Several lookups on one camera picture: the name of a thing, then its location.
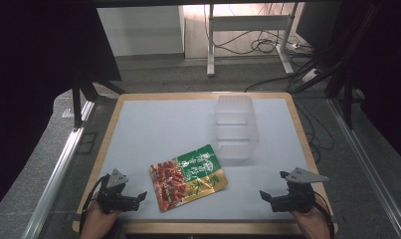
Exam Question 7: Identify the white cabinet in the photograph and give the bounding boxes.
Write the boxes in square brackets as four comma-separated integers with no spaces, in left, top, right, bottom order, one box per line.
[96,5,186,58]

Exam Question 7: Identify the tangle of black floor cables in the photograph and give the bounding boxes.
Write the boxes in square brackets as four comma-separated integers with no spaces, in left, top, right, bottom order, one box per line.
[213,3,316,57]

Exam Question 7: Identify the person's left hand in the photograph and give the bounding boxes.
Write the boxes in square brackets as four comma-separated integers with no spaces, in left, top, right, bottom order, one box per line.
[83,198,121,234]

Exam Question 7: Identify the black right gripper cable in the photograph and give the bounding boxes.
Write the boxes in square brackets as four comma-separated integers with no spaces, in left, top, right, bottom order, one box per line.
[313,191,336,239]

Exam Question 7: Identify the person's right hand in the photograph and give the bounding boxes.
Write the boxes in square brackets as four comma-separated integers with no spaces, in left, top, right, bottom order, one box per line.
[291,206,332,233]

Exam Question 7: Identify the clear plastic container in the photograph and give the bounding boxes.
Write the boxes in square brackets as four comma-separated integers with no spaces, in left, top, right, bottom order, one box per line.
[213,95,260,161]

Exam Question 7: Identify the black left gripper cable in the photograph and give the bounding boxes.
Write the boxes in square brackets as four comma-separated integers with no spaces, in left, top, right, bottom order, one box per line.
[78,173,110,235]

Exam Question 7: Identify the white table with wooden edge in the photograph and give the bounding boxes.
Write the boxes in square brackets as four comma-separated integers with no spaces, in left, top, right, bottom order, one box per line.
[72,92,339,235]

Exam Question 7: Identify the aluminium floor rail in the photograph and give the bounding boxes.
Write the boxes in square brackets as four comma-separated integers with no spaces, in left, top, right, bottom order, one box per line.
[21,99,97,239]
[326,98,401,239]

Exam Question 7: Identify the black curtain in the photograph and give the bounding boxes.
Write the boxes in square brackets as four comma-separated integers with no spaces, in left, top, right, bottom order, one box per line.
[296,0,401,167]
[0,0,122,217]

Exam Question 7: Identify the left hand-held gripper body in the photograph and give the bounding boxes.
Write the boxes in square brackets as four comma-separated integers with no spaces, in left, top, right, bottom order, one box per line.
[96,168,140,214]

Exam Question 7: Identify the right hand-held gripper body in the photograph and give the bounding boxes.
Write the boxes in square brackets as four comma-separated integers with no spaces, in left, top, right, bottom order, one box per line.
[270,166,330,214]

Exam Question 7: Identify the black metal stand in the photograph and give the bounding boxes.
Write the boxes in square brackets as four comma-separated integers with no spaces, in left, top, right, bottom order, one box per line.
[71,71,126,129]
[289,3,383,130]

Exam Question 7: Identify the white metal desk frame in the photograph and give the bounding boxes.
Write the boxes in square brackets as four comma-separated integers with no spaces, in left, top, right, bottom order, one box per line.
[206,2,300,78]

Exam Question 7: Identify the black cables beside table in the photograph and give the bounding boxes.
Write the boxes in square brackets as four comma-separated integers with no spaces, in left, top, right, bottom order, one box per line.
[296,98,335,164]

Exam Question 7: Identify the red and green snack packet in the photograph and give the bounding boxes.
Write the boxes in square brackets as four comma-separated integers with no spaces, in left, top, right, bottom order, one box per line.
[149,143,229,213]

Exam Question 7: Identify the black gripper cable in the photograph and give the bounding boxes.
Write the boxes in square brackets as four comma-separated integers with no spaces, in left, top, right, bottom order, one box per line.
[313,191,336,239]
[78,173,110,235]

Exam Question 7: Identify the white power strip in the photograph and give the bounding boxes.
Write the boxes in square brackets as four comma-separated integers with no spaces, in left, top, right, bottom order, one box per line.
[301,68,321,84]

